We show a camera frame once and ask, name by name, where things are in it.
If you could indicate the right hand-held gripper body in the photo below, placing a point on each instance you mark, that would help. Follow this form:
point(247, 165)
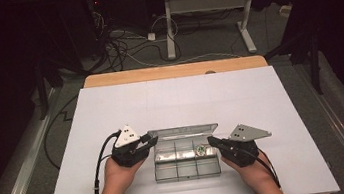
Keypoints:
point(239, 152)

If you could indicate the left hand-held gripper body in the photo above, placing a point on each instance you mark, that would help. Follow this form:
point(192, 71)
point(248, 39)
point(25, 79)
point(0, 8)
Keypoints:
point(128, 154)

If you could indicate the small round shiny trinket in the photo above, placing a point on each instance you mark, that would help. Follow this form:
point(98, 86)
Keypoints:
point(201, 150)

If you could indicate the clear plastic compartment box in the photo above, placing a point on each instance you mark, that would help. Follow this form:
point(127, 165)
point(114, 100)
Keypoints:
point(186, 162)

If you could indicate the person's right hand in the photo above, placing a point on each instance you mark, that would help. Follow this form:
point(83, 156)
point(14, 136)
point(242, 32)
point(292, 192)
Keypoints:
point(250, 172)

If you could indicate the person's left hand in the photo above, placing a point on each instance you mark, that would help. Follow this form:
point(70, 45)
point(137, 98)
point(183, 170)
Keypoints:
point(121, 177)

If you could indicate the white paper sheet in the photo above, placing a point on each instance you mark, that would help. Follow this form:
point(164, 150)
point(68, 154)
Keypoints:
point(177, 99)

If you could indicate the small white power adapter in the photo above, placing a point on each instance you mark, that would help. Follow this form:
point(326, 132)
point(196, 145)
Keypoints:
point(151, 36)

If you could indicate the black metal stand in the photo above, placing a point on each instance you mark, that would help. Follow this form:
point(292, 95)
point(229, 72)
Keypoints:
point(42, 94)
point(315, 64)

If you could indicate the metal floor rail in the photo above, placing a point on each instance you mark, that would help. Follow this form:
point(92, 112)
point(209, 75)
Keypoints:
point(25, 170)
point(342, 128)

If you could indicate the white metal desk frame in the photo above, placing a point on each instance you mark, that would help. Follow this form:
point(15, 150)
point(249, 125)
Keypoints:
point(208, 2)

